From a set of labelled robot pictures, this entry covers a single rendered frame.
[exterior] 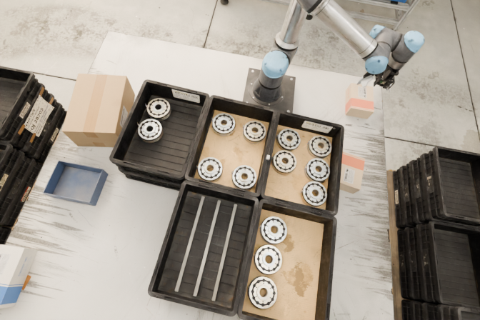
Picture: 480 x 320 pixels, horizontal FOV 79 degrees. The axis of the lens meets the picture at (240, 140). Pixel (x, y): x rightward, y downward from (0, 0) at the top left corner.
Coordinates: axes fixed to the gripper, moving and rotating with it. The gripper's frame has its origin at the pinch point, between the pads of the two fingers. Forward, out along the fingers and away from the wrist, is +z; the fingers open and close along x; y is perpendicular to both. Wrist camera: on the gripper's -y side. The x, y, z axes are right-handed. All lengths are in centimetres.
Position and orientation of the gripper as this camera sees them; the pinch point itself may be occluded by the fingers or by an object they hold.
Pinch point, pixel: (371, 86)
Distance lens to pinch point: 159.8
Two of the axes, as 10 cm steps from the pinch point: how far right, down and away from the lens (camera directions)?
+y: -1.6, 8.9, -4.2
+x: 9.8, 1.8, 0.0
